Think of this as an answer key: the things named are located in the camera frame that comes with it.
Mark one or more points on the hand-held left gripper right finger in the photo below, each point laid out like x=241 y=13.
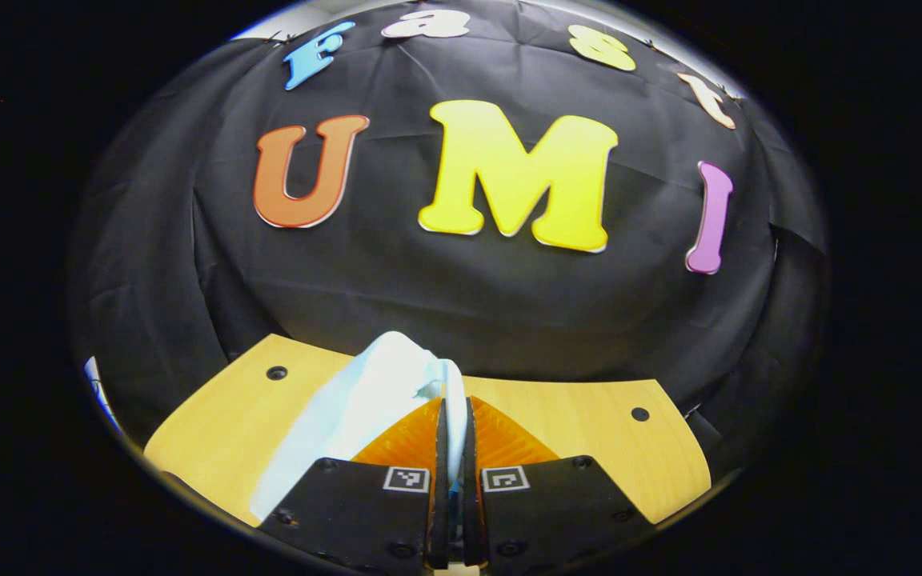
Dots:
x=469 y=480

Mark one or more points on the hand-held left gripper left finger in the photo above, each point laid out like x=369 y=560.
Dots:
x=439 y=480

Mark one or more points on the light blue suitcase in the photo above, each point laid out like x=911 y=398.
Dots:
x=365 y=400

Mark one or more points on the black backdrop cloth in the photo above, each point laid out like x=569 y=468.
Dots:
x=429 y=304

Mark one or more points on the black round table grommet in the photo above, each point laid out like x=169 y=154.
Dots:
x=640 y=414
x=277 y=373

